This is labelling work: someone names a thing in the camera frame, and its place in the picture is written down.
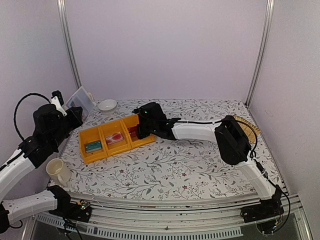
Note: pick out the white ceramic bowl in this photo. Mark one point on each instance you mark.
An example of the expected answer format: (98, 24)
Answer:
(107, 106)

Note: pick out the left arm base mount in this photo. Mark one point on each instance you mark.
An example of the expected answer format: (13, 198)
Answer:
(80, 211)

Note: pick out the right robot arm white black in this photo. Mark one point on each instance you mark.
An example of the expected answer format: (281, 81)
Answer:
(233, 144)

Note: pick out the aluminium frame post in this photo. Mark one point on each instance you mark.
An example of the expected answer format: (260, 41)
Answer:
(62, 12)
(261, 51)

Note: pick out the yellow middle storage bin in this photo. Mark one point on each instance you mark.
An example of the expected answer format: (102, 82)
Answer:
(113, 127)

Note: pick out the yellow left storage bin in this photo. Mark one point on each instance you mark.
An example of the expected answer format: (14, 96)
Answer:
(90, 135)

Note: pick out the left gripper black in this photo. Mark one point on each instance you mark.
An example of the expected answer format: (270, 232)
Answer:
(77, 117)

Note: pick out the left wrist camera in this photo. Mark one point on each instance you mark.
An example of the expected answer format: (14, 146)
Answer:
(57, 100)

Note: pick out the dark red VIP card stack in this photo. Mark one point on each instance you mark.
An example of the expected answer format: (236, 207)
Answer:
(132, 131)

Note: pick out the beige card holder wallet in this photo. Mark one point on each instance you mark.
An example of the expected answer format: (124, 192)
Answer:
(81, 98)

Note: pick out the woven bamboo tray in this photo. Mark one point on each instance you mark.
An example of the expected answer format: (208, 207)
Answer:
(249, 129)

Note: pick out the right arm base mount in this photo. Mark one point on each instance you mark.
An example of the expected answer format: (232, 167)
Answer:
(265, 209)

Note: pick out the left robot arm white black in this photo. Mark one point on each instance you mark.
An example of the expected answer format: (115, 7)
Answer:
(52, 127)

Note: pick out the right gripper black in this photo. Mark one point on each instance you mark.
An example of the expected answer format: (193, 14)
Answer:
(141, 131)

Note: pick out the right aluminium frame post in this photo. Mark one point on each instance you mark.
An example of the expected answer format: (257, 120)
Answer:
(261, 51)

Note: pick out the pink white card stack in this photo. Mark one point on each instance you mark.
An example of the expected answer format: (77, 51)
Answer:
(114, 138)

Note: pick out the green card stack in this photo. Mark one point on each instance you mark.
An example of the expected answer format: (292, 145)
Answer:
(93, 146)

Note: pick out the front aluminium rail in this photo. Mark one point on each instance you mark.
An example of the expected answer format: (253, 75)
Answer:
(205, 219)

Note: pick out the left aluminium frame post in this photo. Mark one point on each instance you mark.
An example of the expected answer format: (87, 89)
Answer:
(62, 12)

